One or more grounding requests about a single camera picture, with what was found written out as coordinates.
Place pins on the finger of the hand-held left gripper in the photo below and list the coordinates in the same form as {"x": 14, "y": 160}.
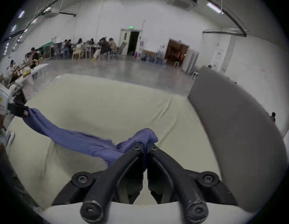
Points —
{"x": 17, "y": 110}
{"x": 20, "y": 97}

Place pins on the long white table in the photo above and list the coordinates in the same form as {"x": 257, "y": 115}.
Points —
{"x": 35, "y": 69}

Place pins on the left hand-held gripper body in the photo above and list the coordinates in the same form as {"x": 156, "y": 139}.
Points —
{"x": 0, "y": 97}

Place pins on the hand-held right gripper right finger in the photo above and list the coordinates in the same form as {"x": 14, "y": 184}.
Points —
{"x": 179, "y": 183}

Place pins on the black office chair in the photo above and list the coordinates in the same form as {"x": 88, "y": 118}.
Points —
{"x": 121, "y": 50}

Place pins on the grey padded headboard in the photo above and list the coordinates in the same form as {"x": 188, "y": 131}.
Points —
{"x": 240, "y": 136}

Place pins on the dark blue shirt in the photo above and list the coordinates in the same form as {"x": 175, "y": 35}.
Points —
{"x": 76, "y": 141}

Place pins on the group of people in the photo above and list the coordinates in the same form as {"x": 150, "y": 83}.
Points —
{"x": 102, "y": 47}

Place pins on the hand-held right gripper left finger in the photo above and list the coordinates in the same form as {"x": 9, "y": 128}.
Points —
{"x": 107, "y": 183}

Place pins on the group of water jugs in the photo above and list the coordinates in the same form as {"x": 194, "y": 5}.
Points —
{"x": 151, "y": 57}

